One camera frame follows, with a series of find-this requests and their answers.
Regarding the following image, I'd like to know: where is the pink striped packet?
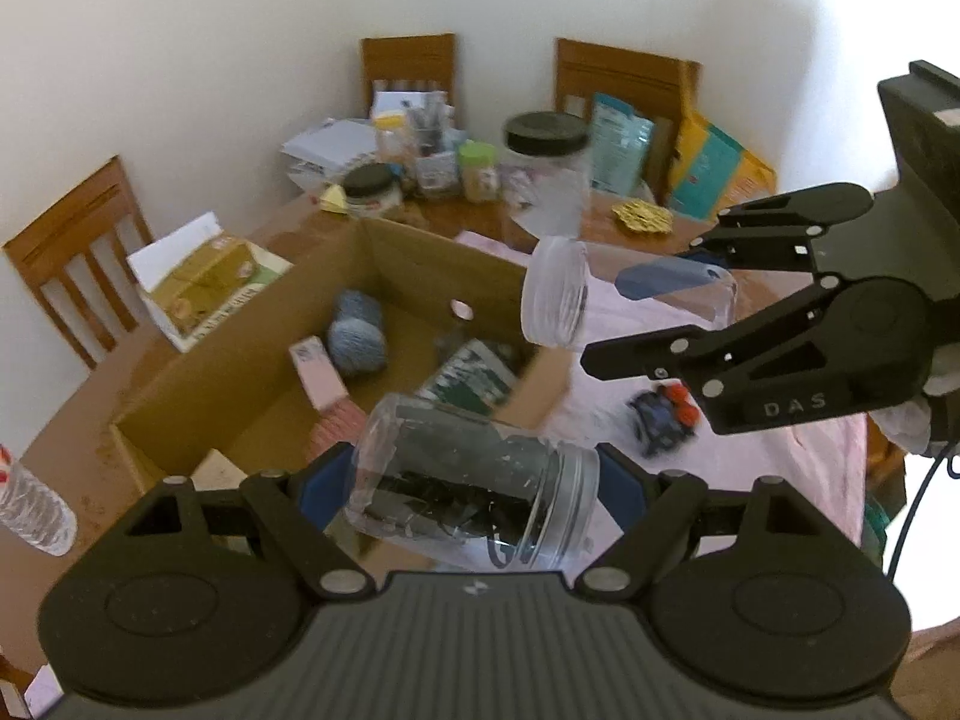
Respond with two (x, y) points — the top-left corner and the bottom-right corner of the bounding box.
(306, 400), (377, 460)

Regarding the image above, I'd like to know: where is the beige small carton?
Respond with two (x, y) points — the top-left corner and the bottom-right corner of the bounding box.
(190, 448), (250, 492)

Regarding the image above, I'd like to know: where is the clear plastic water bottle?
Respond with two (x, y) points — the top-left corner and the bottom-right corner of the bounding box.
(0, 445), (79, 557)

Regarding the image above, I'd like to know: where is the bottle with yellow lid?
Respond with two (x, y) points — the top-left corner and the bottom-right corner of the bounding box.
(373, 112), (411, 162)

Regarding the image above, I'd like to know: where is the brown cardboard box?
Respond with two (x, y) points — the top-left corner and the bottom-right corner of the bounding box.
(109, 219), (577, 518)

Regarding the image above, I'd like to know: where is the black cable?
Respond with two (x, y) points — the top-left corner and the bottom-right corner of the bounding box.
(883, 444), (960, 582)

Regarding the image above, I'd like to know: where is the blue toy with red caps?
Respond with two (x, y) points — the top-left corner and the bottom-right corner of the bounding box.
(625, 381), (700, 460)

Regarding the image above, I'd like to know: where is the pen holder with pens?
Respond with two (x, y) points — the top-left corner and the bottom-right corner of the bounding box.
(407, 92), (452, 158)

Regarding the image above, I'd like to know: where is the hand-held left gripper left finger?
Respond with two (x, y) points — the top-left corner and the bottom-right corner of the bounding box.
(112, 444), (380, 602)

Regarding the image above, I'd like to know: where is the small jar with black lid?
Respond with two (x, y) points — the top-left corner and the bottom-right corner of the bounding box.
(343, 164), (404, 220)

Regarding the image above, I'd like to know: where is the blue grey yarn ball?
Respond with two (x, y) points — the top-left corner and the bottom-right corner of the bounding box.
(327, 290), (389, 377)

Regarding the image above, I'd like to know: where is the clear plastic jar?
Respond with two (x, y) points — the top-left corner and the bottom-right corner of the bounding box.
(520, 235), (741, 351)

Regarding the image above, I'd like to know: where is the teal printed packet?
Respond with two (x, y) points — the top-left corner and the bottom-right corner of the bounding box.
(588, 92), (655, 197)

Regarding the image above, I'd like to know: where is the dark green printed box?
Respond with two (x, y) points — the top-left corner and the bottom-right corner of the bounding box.
(415, 340), (527, 422)

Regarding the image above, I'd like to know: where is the yellow and teal bag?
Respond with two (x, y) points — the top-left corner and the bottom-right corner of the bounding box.
(666, 111), (779, 224)

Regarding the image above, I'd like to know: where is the person's right hand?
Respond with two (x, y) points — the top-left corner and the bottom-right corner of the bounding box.
(883, 360), (960, 457)

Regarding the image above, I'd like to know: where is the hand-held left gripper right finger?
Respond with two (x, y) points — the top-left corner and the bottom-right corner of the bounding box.
(574, 446), (848, 601)

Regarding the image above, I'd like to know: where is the pink cloth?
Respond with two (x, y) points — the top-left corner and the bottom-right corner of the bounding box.
(456, 231), (871, 545)

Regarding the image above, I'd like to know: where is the wooden slatted chair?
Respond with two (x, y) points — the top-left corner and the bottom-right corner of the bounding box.
(2, 156), (156, 370)

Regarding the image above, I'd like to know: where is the yellow crochet doily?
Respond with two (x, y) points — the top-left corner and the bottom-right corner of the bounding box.
(610, 198), (674, 235)

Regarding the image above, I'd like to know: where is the small clear container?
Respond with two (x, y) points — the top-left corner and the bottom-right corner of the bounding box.
(415, 153), (460, 201)

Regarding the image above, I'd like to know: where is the pink box with green label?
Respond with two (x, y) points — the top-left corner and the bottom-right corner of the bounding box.
(289, 337), (349, 411)

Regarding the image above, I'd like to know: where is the large clear jar black lid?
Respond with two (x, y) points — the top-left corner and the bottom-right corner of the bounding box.
(501, 111), (591, 242)

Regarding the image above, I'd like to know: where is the clear jar with black clips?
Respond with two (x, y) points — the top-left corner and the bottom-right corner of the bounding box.
(343, 392), (602, 569)

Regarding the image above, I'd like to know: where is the pile of white papers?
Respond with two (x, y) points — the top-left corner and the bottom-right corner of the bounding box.
(280, 117), (377, 190)

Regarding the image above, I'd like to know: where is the container with green lid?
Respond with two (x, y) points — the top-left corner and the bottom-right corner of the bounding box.
(457, 141), (501, 203)

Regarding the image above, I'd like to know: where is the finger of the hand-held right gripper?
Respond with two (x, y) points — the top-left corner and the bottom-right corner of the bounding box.
(615, 191), (824, 302)
(581, 281), (845, 400)

